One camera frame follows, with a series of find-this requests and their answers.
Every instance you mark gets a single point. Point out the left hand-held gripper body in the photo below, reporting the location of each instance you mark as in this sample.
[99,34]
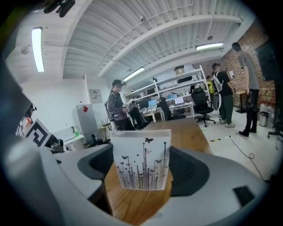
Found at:
[37,132]

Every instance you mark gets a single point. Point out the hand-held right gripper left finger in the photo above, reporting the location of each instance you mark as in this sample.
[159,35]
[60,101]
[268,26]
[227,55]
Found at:
[73,163]

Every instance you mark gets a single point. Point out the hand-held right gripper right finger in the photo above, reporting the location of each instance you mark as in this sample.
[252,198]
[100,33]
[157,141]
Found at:
[212,172]

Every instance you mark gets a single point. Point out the clear plastic card holder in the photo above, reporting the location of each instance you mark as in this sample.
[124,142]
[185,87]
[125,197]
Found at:
[141,134]

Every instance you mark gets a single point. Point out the white side table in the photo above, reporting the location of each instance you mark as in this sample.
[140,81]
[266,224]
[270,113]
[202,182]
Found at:
[70,138]

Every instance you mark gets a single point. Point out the grey refrigerator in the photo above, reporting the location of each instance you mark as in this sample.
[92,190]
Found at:
[86,120]

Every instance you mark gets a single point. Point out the black router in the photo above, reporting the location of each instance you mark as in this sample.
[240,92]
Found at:
[104,124]

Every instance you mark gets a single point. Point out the black office chair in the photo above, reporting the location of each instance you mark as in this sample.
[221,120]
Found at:
[201,103]

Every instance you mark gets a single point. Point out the silver trash can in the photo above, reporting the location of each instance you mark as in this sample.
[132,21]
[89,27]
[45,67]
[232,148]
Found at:
[263,119]

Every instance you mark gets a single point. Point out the open laptop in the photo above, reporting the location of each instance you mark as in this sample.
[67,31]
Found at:
[179,101]

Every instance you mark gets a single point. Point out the long ceiling light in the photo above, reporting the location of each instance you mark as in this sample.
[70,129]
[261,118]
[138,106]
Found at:
[38,49]
[209,46]
[133,74]

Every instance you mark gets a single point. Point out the white metal shelving unit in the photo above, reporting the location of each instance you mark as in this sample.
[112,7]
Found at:
[168,86]

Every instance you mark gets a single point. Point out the cardboard box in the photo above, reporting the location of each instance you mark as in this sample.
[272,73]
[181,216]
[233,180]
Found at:
[179,70]

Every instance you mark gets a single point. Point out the grey wall poster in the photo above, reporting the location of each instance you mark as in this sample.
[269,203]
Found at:
[95,96]

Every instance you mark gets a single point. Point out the black wall screen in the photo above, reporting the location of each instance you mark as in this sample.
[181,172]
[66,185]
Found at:
[266,61]

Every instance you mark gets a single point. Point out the white security camera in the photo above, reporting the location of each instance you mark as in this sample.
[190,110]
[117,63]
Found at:
[141,18]

